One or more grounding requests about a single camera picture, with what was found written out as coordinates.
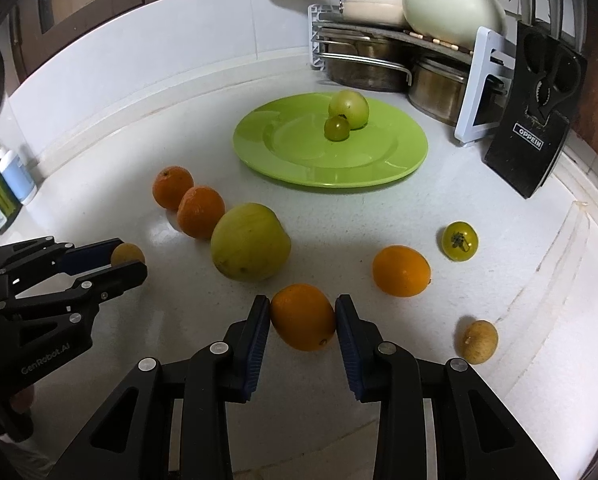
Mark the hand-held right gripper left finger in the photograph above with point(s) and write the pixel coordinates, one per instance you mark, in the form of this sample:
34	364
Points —
259	350

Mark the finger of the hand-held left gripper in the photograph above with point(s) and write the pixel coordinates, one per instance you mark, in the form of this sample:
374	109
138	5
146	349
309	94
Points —
89	257
124	275

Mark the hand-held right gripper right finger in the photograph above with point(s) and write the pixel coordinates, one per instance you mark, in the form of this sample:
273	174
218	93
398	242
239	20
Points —
349	350

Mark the brown round fruit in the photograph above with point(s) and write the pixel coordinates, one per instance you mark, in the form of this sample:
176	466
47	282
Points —
479	342
126	254

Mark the orange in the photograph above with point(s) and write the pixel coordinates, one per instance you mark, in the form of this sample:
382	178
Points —
401	271
301	316

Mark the orange mandarin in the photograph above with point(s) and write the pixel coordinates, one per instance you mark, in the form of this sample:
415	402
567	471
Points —
199	212
171	187

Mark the large yellow-green round fruit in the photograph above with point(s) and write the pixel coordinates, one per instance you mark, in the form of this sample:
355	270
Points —
249	242

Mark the green tomato with stem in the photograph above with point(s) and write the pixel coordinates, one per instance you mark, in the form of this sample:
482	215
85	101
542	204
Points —
460	242

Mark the green plate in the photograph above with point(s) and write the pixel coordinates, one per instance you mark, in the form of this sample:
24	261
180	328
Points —
299	160

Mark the small green tomato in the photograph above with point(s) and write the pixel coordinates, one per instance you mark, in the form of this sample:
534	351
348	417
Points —
337	130

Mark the large green tomato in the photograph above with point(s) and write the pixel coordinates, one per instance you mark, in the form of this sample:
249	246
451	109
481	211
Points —
351	105

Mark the person's left hand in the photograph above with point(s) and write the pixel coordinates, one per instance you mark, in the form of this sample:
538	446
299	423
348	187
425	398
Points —
23	401

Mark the white and blue bottle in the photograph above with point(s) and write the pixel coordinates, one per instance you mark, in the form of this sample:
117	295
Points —
18	177

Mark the brown wooden cabinet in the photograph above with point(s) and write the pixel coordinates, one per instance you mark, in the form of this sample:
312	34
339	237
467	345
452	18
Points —
129	5

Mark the black knife block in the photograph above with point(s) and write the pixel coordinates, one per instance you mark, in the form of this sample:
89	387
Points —
524	160

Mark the steel pot with lid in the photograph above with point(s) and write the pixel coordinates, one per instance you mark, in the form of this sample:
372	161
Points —
434	95

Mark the wooden bead trivet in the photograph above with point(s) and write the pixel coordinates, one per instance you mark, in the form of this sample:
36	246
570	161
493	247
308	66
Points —
439	41

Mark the black scissors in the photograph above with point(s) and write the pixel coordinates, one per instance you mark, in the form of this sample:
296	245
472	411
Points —
544	92

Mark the white corner rack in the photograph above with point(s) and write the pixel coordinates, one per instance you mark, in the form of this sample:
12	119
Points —
486	50

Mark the cream pan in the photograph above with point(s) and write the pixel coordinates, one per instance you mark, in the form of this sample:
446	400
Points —
369	7

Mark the white ceramic pot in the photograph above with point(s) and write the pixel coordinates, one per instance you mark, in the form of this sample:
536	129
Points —
444	5

